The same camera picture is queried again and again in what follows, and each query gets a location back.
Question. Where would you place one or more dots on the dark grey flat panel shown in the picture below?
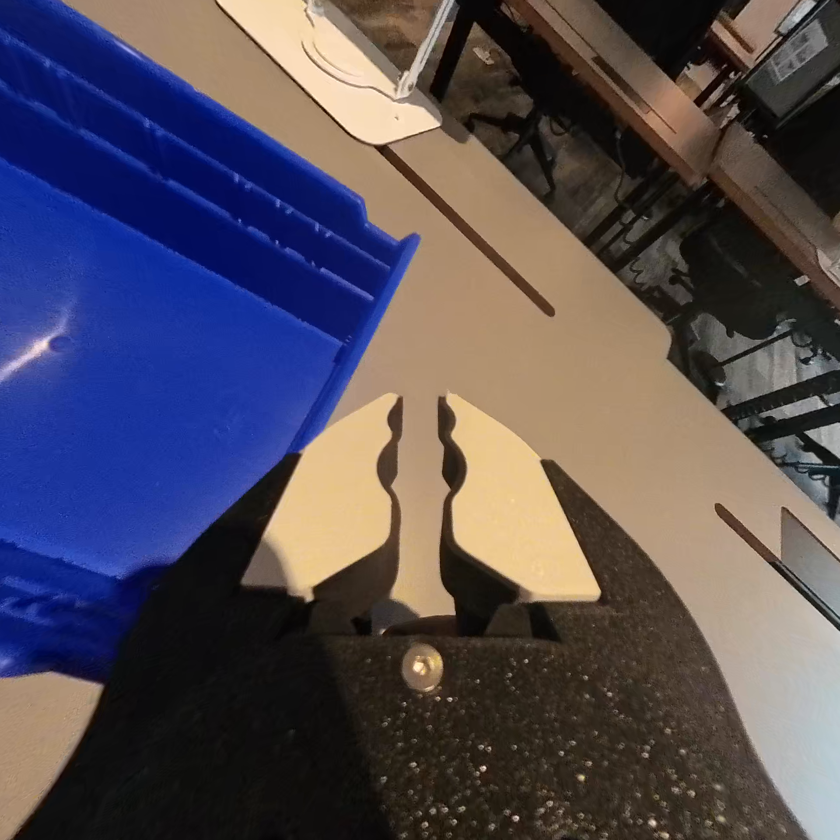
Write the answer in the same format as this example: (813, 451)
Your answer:
(814, 564)

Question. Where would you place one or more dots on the grey equipment case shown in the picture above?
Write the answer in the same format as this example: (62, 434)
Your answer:
(794, 59)

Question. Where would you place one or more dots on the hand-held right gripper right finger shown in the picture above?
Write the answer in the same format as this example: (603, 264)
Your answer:
(518, 525)

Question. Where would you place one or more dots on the white document stand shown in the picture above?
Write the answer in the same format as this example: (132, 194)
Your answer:
(367, 111)

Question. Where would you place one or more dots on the blue plastic bin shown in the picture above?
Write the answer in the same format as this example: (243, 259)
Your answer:
(164, 394)

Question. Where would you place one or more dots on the black office chair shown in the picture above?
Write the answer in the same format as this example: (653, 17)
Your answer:
(735, 282)

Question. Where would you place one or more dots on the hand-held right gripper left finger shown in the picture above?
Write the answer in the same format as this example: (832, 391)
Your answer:
(328, 512)

